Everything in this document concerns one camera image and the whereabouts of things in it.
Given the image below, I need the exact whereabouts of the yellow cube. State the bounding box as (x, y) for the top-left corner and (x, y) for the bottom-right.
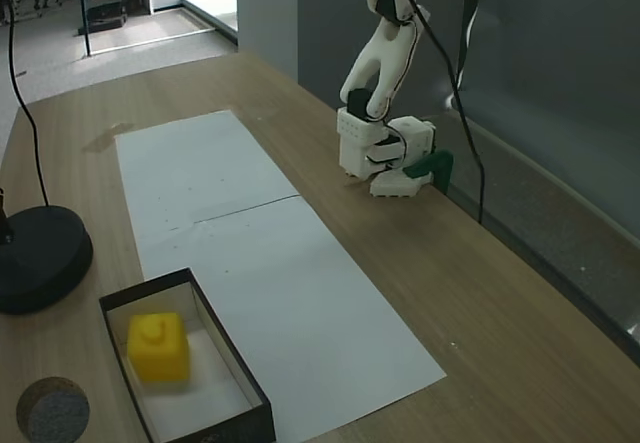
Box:
(126, 311), (192, 383)

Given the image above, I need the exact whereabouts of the brown cardboard box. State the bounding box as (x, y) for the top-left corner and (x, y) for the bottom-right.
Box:
(98, 267), (277, 443)

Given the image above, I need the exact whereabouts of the white paper sheet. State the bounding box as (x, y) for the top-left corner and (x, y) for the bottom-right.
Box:
(133, 195), (448, 439)
(114, 109), (301, 238)

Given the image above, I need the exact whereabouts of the green table clamp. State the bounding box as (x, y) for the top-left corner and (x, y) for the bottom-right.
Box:
(403, 150), (456, 195)

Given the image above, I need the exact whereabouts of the black round stand base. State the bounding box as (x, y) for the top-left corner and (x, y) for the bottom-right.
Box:
(0, 187), (95, 316)

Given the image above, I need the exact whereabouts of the black metal pole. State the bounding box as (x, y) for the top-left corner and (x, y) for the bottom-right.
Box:
(78, 0), (94, 59)

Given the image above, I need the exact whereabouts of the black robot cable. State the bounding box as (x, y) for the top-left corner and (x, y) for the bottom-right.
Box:
(388, 0), (485, 226)

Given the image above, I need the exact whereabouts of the round table cable hole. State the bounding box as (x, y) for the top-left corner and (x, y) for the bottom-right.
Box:
(15, 376), (92, 443)

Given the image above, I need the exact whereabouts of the thin black stand cable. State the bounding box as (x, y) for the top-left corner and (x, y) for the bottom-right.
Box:
(5, 0), (51, 209)

